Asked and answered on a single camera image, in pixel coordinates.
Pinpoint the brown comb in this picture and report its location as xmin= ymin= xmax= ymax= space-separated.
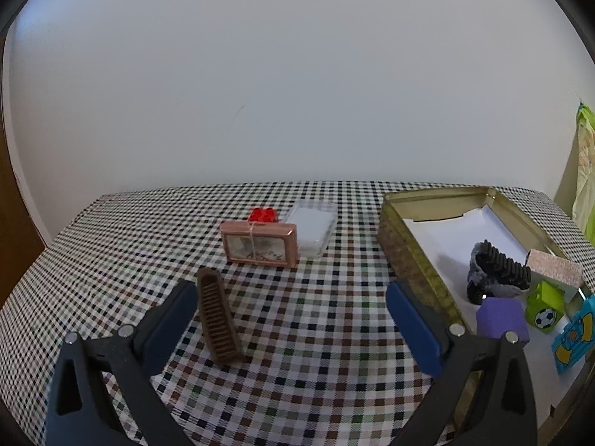
xmin=194 ymin=267 xmax=246 ymax=367

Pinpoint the pink picture frame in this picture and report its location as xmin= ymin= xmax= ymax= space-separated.
xmin=219 ymin=220 xmax=298 ymax=269

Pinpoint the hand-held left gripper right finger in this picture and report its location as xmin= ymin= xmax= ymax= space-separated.
xmin=386 ymin=281 xmax=540 ymax=446

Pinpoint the white paper liner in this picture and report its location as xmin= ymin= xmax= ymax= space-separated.
xmin=403 ymin=207 xmax=583 ymax=410

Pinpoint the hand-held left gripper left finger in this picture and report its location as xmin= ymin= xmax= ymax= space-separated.
xmin=45 ymin=279 xmax=200 ymax=446

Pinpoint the red toy brick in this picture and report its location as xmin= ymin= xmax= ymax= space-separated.
xmin=248 ymin=206 xmax=279 ymax=224

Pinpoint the purple block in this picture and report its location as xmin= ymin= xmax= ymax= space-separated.
xmin=475 ymin=298 xmax=530 ymax=347

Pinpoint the checked tablecloth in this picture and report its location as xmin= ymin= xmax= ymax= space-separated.
xmin=0 ymin=180 xmax=595 ymax=446

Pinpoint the green toy brick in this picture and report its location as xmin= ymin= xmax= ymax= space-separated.
xmin=525 ymin=281 xmax=567 ymax=334

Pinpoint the teal printed toy brick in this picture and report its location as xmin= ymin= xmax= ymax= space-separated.
xmin=551 ymin=294 xmax=595 ymax=375

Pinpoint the clear plastic box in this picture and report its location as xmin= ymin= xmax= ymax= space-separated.
xmin=284 ymin=199 xmax=338 ymax=259

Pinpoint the gold metal tin box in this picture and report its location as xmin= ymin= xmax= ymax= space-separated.
xmin=377 ymin=186 xmax=595 ymax=438

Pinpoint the black tracked toy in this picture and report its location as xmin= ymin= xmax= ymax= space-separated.
xmin=467 ymin=240 xmax=533 ymax=306

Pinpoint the green printed bedding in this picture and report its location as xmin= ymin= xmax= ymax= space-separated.
xmin=571 ymin=101 xmax=595 ymax=234

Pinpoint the brown wooden door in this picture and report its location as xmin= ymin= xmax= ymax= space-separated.
xmin=0 ymin=146 xmax=48 ymax=310

